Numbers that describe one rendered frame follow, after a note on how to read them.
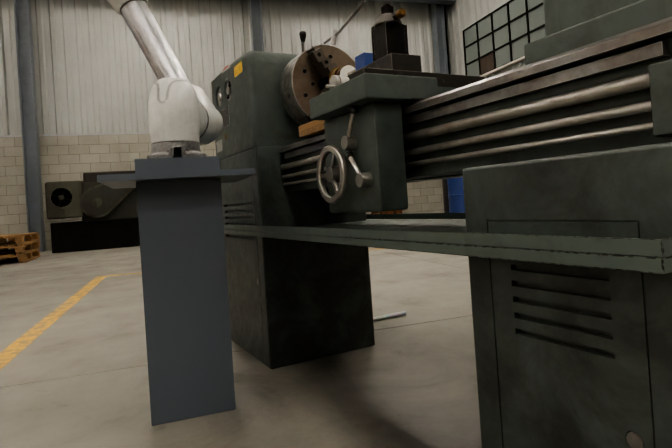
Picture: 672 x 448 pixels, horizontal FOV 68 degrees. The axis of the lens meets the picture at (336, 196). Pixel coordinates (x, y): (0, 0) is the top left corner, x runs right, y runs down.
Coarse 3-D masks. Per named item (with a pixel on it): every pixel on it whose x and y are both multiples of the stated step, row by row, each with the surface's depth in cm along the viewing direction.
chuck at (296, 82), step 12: (324, 48) 193; (336, 48) 195; (300, 60) 188; (336, 60) 195; (348, 60) 197; (288, 72) 190; (300, 72) 187; (312, 72) 190; (288, 84) 188; (300, 84) 187; (312, 84) 190; (300, 96) 187; (312, 96) 189; (300, 108) 187; (300, 120) 195
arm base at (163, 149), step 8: (152, 144) 161; (160, 144) 159; (168, 144) 158; (176, 144) 159; (184, 144) 160; (192, 144) 162; (152, 152) 161; (160, 152) 158; (168, 152) 158; (176, 152) 158; (184, 152) 159; (192, 152) 160; (200, 152) 166
